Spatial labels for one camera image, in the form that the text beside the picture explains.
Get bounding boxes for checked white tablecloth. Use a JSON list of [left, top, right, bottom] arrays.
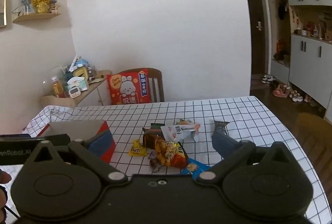
[[22, 95, 326, 224]]

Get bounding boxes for white snack packet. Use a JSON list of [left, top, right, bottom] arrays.
[[160, 123, 202, 143]]

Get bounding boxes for wooden wall shelf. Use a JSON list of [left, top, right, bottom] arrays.
[[12, 13, 61, 23]]

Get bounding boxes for person's left hand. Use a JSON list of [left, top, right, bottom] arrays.
[[0, 171, 12, 210]]

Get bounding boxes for wooden chair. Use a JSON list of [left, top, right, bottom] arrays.
[[117, 68, 165, 103]]

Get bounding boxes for small brown snack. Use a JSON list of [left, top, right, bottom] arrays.
[[150, 160, 163, 173]]

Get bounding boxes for orange yellow chips packet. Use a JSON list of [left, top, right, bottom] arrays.
[[156, 138, 188, 169]]

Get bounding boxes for dark door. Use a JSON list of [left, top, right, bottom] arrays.
[[242, 0, 267, 76]]

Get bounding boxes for tissue pack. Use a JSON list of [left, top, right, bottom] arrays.
[[67, 77, 89, 92]]

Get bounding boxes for black snack packet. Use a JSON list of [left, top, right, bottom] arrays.
[[214, 121, 230, 136]]

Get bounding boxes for grey lower cabinet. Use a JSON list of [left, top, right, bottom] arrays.
[[289, 32, 332, 116]]

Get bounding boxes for white kitchen timer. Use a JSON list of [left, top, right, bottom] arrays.
[[68, 86, 81, 98]]

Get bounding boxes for brown foil snack packet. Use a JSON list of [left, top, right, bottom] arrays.
[[142, 127, 164, 148]]

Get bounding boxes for red rabbit cushion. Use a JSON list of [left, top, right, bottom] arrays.
[[107, 69, 153, 105]]

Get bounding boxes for pink slippers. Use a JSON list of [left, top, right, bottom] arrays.
[[272, 84, 290, 98]]

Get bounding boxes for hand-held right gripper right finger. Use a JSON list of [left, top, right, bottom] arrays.
[[196, 133, 299, 184]]

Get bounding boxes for blue snack packet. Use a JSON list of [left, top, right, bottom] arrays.
[[181, 159, 211, 175]]

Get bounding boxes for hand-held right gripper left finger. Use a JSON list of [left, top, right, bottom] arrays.
[[24, 132, 128, 184]]

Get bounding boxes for wooden sideboard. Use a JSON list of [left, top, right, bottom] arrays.
[[40, 70, 112, 108]]

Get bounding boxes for red and white cardboard box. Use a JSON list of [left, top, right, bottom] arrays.
[[45, 119, 116, 163]]

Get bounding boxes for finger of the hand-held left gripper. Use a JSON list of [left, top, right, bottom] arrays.
[[0, 134, 71, 148]]

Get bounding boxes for yellow candy packet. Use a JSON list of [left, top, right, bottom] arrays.
[[129, 139, 148, 156]]

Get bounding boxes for small photo stand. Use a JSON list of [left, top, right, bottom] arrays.
[[18, 0, 33, 14]]

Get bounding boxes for orange drink bottle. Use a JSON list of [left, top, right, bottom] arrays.
[[51, 77, 66, 98]]

